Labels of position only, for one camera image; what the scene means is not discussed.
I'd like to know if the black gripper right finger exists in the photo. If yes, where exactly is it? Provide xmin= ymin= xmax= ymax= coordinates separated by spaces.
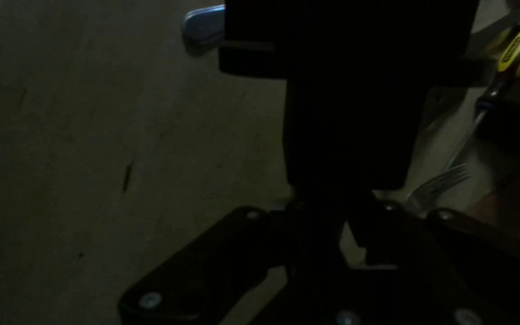
xmin=219 ymin=0 xmax=476 ymax=190

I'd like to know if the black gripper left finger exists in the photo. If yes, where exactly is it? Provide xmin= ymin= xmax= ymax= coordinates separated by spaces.
xmin=117 ymin=206 xmax=520 ymax=325

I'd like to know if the silver fork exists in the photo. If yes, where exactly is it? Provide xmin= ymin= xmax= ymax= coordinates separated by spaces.
xmin=404 ymin=113 xmax=485 ymax=215

